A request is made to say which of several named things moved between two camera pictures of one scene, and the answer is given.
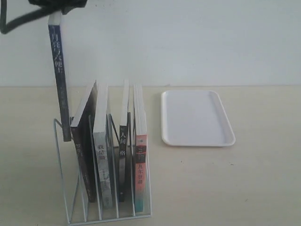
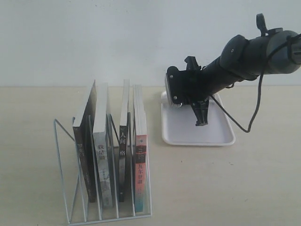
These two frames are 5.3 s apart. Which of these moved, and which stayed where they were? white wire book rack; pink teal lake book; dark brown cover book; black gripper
Moved: black gripper
Stayed: white wire book rack; dark brown cover book; pink teal lake book
